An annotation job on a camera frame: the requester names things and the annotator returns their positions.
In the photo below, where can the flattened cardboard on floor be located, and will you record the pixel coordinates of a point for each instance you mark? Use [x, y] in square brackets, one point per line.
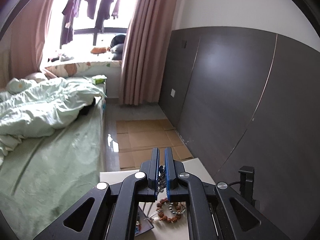
[137, 138]

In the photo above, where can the silver chain jewelry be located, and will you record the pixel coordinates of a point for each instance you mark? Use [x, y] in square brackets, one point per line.
[161, 179]

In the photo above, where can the white wall socket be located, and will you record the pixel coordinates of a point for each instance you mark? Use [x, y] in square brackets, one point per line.
[173, 93]

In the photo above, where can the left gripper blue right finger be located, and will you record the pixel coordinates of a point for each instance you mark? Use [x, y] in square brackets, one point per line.
[175, 192]

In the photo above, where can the dark hanging clothes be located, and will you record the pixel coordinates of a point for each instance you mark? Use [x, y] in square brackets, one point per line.
[98, 10]

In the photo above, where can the black jewelry box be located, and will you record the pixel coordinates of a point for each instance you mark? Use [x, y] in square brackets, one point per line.
[143, 222]

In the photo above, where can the pink curtain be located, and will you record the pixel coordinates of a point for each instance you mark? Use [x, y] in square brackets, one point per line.
[28, 35]
[145, 51]

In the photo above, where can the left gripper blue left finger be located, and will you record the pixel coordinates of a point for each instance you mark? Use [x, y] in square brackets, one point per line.
[149, 189]

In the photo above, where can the dark pillows on sill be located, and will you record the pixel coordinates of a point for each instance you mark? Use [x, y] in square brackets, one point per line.
[117, 46]

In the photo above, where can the black garment on bed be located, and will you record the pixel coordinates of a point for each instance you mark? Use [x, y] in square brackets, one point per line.
[85, 110]

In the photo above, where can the pink left curtain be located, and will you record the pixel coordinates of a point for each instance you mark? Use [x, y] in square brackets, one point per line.
[28, 35]

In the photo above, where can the pink right curtain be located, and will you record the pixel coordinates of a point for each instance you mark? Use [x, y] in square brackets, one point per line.
[145, 51]

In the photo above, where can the patterned window seat cushion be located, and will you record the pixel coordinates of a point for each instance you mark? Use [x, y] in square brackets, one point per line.
[72, 69]

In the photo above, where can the bed with green sheet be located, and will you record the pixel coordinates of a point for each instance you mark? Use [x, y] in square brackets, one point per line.
[42, 177]

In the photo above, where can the orange plush toy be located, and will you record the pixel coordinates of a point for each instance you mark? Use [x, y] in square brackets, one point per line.
[100, 50]

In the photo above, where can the green tissue box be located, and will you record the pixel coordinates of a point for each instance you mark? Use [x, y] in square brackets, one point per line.
[98, 79]

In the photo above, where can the light green duvet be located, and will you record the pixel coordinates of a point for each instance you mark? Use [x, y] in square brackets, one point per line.
[31, 109]

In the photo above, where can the black camera mount box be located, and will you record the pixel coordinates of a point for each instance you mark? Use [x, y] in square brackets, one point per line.
[247, 183]

